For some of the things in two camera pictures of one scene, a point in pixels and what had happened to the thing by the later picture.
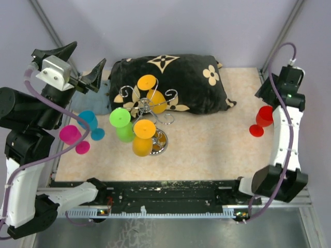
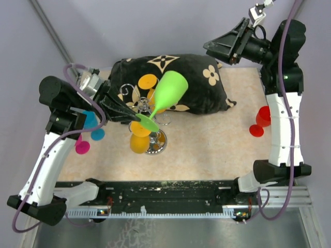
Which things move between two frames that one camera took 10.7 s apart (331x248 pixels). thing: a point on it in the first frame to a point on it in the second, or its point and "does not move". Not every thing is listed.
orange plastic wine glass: [156, 100] does not move
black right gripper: [263, 92] to [228, 48]
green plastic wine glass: [120, 119] to [170, 88]
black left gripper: [92, 79] to [106, 100]
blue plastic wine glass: [96, 134] does not move
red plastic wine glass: [264, 118] does not move
